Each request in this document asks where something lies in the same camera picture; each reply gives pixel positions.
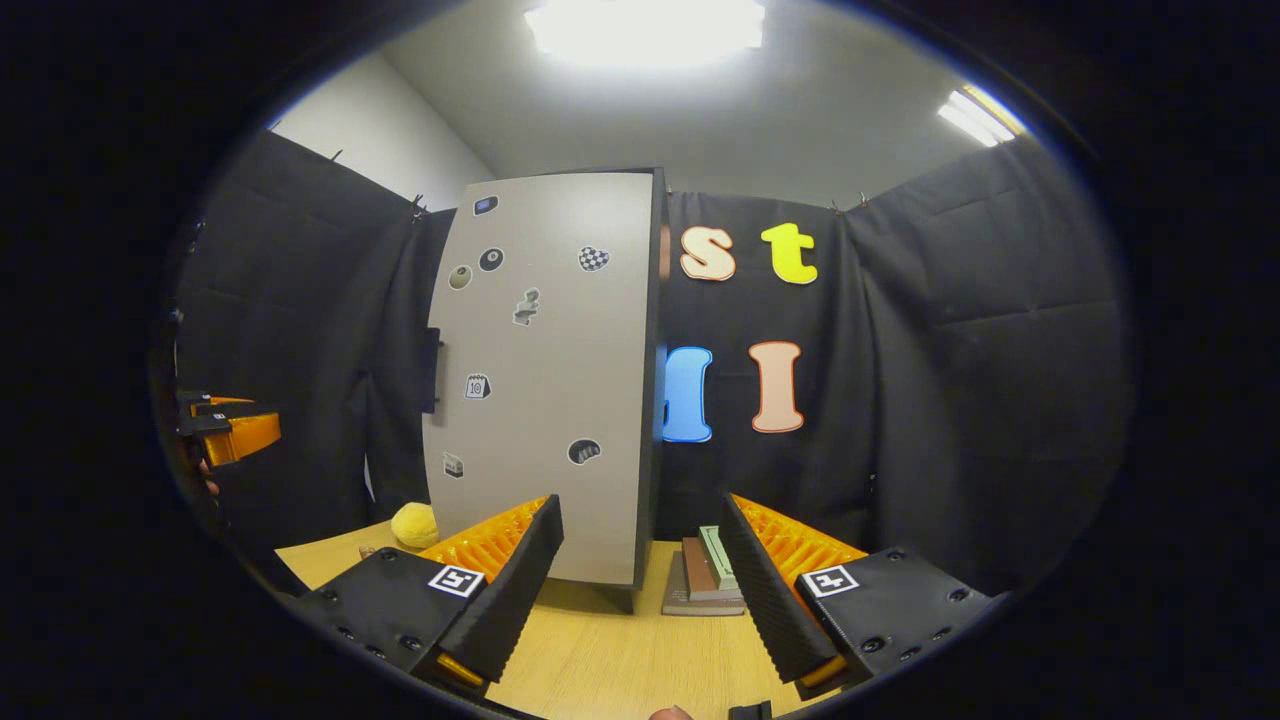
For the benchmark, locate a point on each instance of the white cabinet door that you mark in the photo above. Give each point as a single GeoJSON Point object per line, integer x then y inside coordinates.
{"type": "Point", "coordinates": [560, 450]}

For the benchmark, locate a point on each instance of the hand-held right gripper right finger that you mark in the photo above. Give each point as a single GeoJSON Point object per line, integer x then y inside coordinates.
{"type": "Point", "coordinates": [765, 600]}

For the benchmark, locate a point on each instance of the yellow lumpy soft toy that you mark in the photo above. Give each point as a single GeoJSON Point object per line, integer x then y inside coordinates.
{"type": "Point", "coordinates": [413, 525]}

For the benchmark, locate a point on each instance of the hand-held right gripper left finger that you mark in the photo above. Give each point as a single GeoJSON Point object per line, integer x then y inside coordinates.
{"type": "Point", "coordinates": [520, 590]}

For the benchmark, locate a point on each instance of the green book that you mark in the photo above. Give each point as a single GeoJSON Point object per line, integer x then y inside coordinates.
{"type": "Point", "coordinates": [718, 560]}

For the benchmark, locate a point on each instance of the narrow ceiling light panel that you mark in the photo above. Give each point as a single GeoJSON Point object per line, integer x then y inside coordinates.
{"type": "Point", "coordinates": [980, 115]}

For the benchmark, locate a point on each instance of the grey book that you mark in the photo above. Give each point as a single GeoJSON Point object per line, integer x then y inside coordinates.
{"type": "Point", "coordinates": [678, 600]}

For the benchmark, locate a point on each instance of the large ceiling light panel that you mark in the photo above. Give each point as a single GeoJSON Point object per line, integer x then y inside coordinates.
{"type": "Point", "coordinates": [645, 30]}

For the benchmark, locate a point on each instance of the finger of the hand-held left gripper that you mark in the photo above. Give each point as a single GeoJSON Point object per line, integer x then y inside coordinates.
{"type": "Point", "coordinates": [225, 402]}
{"type": "Point", "coordinates": [250, 435]}

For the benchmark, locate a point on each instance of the dark grey cabinet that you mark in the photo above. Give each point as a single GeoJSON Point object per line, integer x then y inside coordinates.
{"type": "Point", "coordinates": [652, 400]}

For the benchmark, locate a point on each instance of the black backdrop cloth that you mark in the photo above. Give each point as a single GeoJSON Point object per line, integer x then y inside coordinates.
{"type": "Point", "coordinates": [950, 380]}

